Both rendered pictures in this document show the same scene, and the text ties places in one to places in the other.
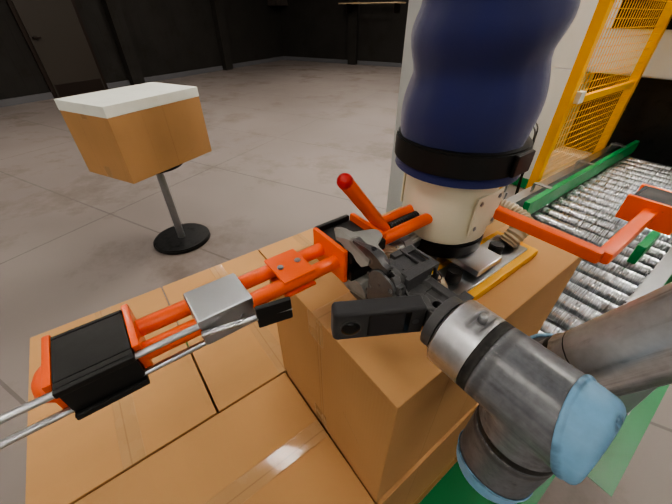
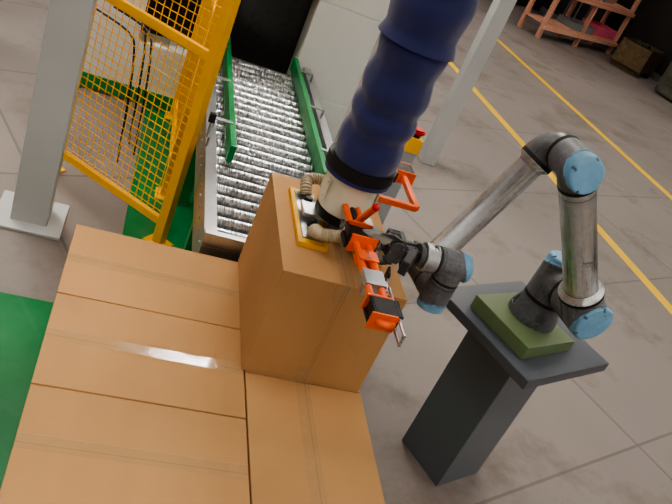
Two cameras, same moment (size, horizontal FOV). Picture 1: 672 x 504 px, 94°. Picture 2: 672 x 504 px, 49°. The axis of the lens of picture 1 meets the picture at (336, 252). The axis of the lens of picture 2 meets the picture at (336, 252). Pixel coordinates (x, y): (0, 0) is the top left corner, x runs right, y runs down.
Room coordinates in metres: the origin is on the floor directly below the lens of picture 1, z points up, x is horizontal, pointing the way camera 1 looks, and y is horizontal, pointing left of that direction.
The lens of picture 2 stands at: (-0.07, 1.85, 2.06)
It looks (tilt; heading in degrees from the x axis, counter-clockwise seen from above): 29 degrees down; 286
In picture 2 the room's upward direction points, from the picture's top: 25 degrees clockwise
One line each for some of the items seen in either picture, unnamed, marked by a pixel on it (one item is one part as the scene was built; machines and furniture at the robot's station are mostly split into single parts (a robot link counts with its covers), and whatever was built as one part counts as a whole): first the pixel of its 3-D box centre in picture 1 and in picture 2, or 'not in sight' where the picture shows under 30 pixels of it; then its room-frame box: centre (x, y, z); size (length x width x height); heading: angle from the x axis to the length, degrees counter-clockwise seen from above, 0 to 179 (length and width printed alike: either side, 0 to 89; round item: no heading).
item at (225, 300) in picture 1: (221, 307); (371, 283); (0.29, 0.15, 1.06); 0.07 x 0.07 x 0.04; 37
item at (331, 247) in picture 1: (348, 245); (360, 237); (0.42, -0.02, 1.07); 0.10 x 0.08 x 0.06; 37
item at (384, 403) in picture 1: (415, 317); (313, 278); (0.55, -0.21, 0.74); 0.60 x 0.40 x 0.40; 126
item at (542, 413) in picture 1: (535, 397); (451, 264); (0.17, -0.20, 1.06); 0.12 x 0.09 x 0.10; 37
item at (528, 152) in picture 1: (460, 144); (362, 164); (0.56, -0.22, 1.19); 0.23 x 0.23 x 0.04
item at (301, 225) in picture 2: not in sight; (308, 214); (0.64, -0.16, 0.97); 0.34 x 0.10 x 0.05; 127
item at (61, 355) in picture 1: (99, 354); (379, 312); (0.21, 0.26, 1.07); 0.08 x 0.07 x 0.05; 127
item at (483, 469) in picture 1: (507, 441); (435, 291); (0.17, -0.21, 0.95); 0.12 x 0.09 x 0.12; 134
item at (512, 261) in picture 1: (474, 266); not in sight; (0.49, -0.28, 0.97); 0.34 x 0.10 x 0.05; 127
